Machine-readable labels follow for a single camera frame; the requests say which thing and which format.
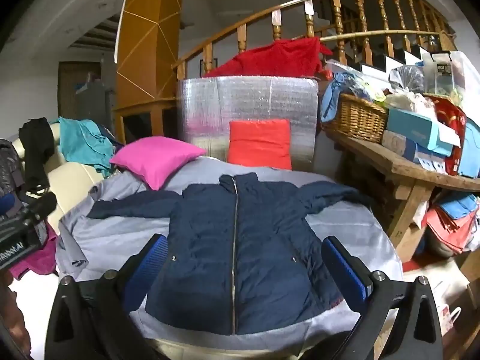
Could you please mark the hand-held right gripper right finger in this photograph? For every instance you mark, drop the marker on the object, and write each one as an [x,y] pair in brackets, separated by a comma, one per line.
[345,270]

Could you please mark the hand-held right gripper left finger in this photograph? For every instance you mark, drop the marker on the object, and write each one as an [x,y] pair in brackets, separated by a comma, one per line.
[144,270]

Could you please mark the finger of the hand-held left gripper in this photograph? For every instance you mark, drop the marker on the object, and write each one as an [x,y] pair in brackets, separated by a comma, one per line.
[41,206]

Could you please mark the navy blue padded jacket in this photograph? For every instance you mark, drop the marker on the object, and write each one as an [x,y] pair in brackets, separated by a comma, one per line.
[232,251]

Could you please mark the person's left forearm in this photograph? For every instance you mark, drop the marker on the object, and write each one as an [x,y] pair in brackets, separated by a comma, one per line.
[8,307]

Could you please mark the magenta cloth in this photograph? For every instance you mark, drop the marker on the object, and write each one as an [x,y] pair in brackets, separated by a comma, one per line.
[33,262]

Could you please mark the cream sofa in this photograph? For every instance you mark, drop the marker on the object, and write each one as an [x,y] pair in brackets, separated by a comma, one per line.
[73,180]

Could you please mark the grey bed sheet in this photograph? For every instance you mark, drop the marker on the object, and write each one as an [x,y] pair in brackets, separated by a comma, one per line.
[112,240]

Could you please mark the dark grey jacket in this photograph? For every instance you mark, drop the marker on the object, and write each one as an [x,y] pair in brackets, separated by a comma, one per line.
[9,168]

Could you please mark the black garment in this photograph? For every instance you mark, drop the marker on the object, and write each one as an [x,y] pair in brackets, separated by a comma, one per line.
[35,150]

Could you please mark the teal cloth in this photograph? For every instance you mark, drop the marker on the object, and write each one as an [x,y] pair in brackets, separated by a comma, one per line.
[84,144]

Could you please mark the wooden bench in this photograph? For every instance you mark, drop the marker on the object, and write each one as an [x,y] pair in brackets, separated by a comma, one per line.
[408,183]

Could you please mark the pink pillow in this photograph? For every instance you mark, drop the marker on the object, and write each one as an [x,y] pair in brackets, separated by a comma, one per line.
[157,159]

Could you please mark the small white paper bag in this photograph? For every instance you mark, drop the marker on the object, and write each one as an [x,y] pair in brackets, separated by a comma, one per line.
[448,318]

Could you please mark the pile of red paper bags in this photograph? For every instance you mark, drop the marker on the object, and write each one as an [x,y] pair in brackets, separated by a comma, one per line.
[450,225]

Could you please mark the brown wooden door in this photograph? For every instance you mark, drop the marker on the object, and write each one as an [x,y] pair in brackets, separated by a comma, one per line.
[73,86]

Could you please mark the red pillow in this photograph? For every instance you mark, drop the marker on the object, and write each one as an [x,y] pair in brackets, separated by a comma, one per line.
[259,144]

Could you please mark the wicker basket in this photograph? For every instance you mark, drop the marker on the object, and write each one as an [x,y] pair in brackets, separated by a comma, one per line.
[354,118]

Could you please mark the teal cardboard box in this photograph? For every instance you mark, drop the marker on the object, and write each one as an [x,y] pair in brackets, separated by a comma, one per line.
[416,129]

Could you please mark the red gift bag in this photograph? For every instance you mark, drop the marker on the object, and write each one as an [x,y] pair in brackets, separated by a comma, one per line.
[452,131]

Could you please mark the light blue garment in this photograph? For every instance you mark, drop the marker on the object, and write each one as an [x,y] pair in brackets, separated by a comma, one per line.
[335,90]

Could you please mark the yellow wooden cabinet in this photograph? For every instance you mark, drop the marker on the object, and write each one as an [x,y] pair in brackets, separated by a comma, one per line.
[148,45]

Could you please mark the silver foil insulation roll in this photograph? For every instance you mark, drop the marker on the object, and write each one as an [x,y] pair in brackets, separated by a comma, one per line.
[243,99]

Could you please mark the clear plastic bag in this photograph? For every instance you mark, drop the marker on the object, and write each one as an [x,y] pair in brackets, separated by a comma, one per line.
[407,78]

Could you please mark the red cloth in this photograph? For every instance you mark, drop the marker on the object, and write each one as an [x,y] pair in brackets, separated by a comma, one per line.
[277,58]

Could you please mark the wooden stair railing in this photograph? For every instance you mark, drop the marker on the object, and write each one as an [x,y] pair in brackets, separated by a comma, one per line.
[337,18]

